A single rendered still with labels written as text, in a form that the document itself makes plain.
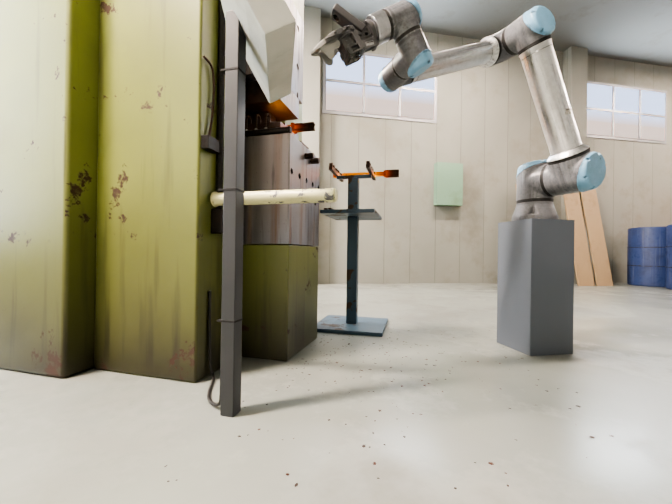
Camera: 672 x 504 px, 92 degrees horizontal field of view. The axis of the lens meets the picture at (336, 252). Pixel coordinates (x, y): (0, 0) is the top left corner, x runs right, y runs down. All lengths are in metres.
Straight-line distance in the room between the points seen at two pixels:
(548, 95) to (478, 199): 3.93
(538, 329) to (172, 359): 1.47
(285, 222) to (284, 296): 0.30
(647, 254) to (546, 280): 5.01
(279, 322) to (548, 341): 1.17
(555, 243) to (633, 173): 5.89
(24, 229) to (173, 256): 0.55
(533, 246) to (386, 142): 3.65
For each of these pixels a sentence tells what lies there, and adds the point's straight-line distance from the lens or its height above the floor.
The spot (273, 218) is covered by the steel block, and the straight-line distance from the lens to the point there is 1.33.
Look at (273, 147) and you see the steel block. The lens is 1.39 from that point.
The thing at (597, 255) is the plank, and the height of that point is 0.45.
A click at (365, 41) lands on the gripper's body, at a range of 1.21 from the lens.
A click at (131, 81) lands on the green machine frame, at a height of 1.03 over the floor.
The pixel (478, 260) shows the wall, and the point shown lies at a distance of 5.42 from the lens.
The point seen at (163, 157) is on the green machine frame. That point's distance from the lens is 1.28.
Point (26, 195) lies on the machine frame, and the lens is 1.58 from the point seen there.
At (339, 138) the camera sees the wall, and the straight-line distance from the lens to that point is 4.85.
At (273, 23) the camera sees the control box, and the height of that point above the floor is 0.95.
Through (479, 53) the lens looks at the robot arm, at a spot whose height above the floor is 1.25.
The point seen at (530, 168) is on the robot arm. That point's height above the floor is 0.84.
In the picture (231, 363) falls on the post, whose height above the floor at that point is 0.14.
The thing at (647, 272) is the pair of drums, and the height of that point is 0.21.
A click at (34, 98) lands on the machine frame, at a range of 1.62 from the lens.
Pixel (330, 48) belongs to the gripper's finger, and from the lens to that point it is 1.17.
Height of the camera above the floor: 0.44
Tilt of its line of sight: level
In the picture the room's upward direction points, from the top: 1 degrees clockwise
